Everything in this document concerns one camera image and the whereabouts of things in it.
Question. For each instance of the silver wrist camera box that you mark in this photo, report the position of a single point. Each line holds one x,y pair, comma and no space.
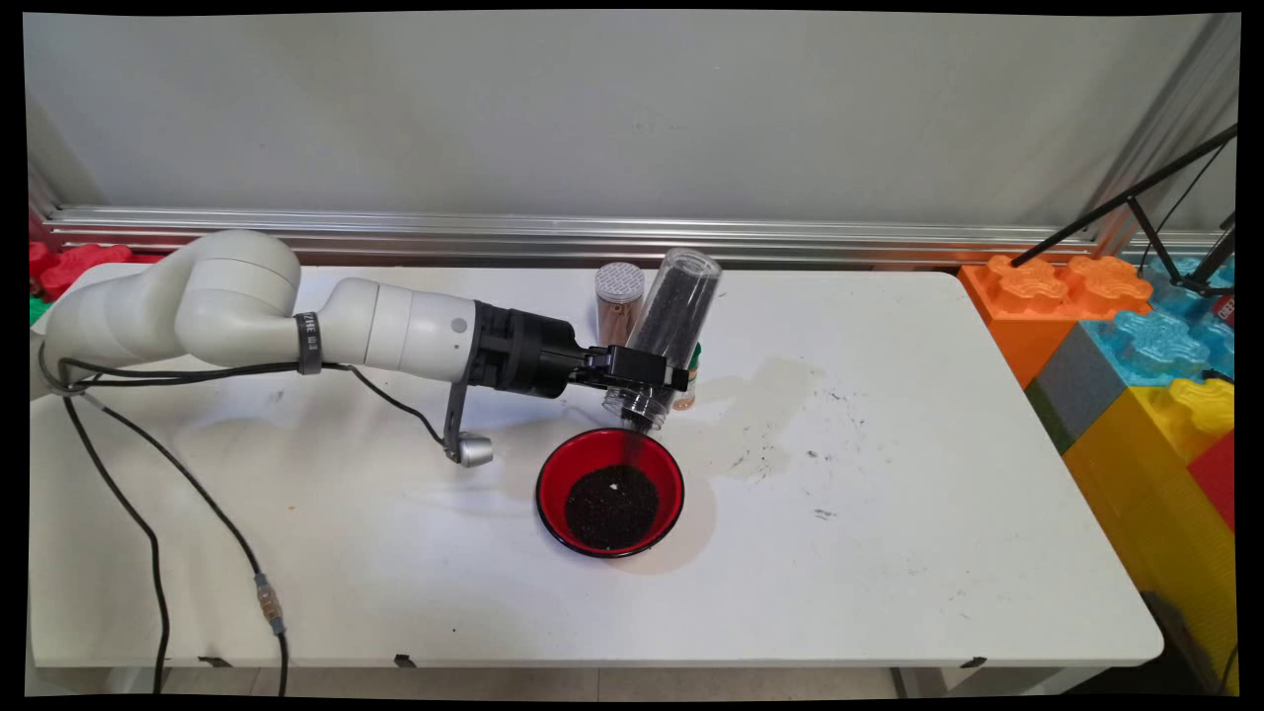
474,451

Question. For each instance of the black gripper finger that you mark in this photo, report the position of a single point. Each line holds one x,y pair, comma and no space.
637,368

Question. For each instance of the translucent blue toy block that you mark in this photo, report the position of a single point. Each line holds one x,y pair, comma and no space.
1155,346

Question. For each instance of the clear plastic jar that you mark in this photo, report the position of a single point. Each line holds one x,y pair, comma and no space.
681,296

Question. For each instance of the black seed pile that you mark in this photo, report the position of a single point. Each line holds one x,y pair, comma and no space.
609,509

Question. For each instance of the orange toy block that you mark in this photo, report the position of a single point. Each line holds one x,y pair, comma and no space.
1027,326

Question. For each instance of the horizontal aluminium rail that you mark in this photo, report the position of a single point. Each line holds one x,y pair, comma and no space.
790,242

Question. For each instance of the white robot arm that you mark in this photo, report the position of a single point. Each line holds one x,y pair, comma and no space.
237,306

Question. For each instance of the brown spice jar foil seal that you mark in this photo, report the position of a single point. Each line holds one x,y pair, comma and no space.
620,281

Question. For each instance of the red toy block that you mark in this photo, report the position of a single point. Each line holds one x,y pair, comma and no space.
69,267
1217,479

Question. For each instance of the green toy block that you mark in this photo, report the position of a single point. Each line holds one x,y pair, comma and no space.
38,311

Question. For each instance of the grey toy block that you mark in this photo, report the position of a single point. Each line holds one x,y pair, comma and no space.
1076,390

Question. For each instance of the red bowl black rim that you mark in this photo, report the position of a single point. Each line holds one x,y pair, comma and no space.
592,454

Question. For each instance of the small spice bottle green cap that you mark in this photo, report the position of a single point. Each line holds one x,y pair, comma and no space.
686,400

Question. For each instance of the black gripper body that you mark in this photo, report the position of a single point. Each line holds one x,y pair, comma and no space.
523,355

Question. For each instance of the red cracker box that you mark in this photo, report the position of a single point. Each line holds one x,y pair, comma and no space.
1224,313

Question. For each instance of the black tripod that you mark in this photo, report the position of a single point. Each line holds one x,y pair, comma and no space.
1086,221

